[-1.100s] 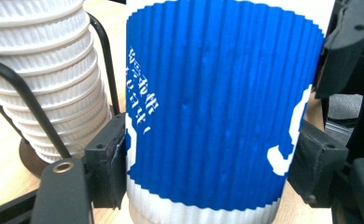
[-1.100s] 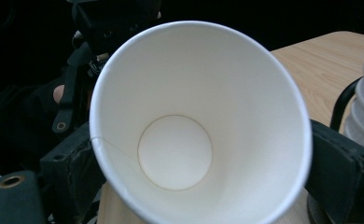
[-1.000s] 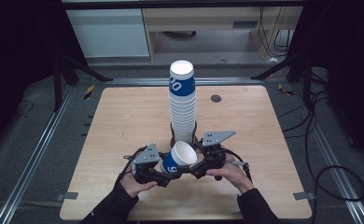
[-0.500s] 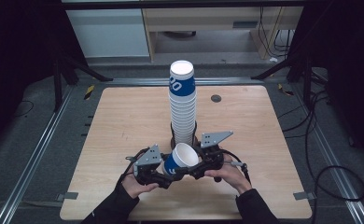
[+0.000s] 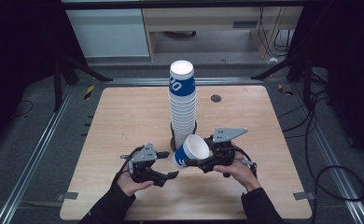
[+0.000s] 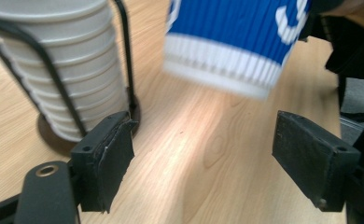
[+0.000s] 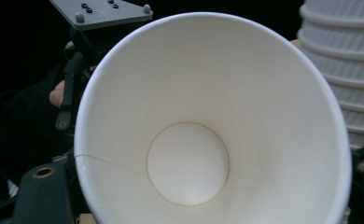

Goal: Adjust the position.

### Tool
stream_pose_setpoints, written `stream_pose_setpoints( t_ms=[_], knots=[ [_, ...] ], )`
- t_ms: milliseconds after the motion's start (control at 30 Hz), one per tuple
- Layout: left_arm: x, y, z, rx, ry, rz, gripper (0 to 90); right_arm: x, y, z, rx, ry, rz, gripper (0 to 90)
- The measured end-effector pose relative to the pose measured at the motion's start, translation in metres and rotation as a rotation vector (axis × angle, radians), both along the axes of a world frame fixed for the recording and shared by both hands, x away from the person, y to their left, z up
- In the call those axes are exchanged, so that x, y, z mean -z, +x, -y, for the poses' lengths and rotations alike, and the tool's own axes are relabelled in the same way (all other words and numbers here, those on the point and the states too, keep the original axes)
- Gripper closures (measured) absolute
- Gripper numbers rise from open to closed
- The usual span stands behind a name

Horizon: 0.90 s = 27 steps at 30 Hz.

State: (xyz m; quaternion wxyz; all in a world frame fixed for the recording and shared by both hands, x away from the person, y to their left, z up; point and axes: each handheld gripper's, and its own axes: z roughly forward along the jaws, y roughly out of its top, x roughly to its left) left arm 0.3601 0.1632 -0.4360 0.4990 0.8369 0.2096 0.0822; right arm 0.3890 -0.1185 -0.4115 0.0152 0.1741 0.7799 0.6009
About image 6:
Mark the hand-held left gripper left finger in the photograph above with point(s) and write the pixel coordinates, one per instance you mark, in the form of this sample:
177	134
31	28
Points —
111	168

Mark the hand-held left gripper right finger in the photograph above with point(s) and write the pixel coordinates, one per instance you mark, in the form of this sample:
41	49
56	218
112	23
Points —
307	158

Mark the blue ribbed paper cup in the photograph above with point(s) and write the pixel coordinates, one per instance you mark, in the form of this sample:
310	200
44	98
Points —
233	28

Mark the stack of white paper cups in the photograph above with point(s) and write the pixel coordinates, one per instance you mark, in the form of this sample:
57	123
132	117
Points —
74	59

